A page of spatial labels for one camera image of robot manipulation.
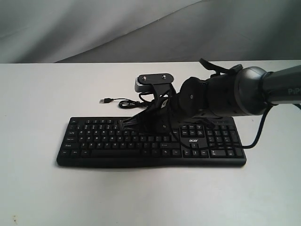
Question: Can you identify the grey backdrop cloth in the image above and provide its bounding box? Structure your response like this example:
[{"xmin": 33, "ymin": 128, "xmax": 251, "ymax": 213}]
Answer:
[{"xmin": 0, "ymin": 0, "xmax": 301, "ymax": 63}]

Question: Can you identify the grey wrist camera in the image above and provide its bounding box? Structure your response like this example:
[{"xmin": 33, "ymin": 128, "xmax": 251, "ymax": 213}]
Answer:
[{"xmin": 135, "ymin": 73, "xmax": 175, "ymax": 96}]

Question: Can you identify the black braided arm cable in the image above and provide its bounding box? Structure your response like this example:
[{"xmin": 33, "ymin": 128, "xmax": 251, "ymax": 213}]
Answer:
[{"xmin": 239, "ymin": 101, "xmax": 273, "ymax": 149}]

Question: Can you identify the black usb cable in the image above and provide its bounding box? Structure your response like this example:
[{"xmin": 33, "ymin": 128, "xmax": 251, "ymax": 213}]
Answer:
[{"xmin": 98, "ymin": 97, "xmax": 151, "ymax": 110}]

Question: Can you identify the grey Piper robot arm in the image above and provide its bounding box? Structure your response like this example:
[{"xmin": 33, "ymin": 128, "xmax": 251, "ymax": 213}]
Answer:
[{"xmin": 118, "ymin": 59, "xmax": 301, "ymax": 134}]

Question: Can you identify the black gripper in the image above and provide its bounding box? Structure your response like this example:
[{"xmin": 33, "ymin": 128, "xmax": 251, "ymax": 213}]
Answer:
[{"xmin": 117, "ymin": 93, "xmax": 188, "ymax": 135}]

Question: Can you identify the black Acer keyboard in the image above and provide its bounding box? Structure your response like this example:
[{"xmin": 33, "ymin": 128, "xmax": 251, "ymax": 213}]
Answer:
[{"xmin": 56, "ymin": 117, "xmax": 246, "ymax": 168}]

